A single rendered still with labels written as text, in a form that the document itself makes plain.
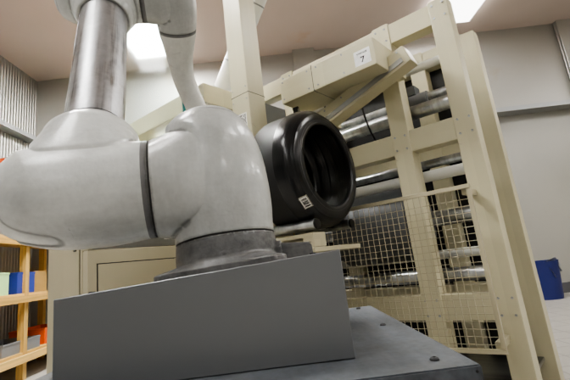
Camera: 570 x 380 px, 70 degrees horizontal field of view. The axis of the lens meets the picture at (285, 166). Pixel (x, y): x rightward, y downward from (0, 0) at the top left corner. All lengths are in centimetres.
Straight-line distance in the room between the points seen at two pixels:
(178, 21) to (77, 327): 80
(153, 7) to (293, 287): 82
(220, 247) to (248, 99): 164
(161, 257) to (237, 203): 145
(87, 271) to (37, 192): 125
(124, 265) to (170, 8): 117
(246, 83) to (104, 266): 112
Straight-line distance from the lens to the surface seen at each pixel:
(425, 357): 46
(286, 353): 47
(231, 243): 57
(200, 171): 59
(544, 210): 623
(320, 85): 221
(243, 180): 60
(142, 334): 49
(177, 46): 115
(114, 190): 60
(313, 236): 167
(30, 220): 64
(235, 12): 244
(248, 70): 225
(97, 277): 186
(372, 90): 220
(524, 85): 664
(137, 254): 195
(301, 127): 177
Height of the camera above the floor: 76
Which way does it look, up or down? 13 degrees up
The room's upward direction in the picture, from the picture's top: 7 degrees counter-clockwise
